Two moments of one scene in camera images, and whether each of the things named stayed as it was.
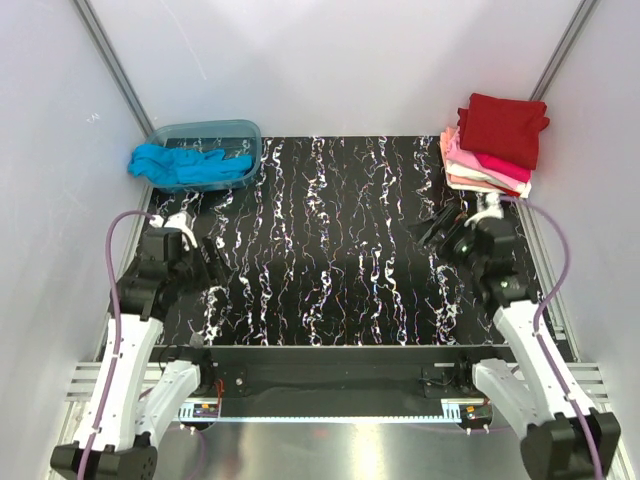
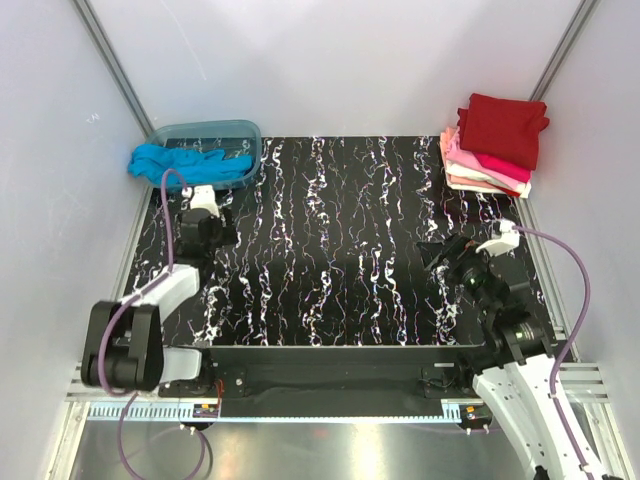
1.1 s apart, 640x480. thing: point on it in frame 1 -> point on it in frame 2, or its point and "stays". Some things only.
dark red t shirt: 504,129 stays
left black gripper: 218,271 -> 227,233
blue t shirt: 187,166 stays
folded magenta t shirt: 504,168 stays
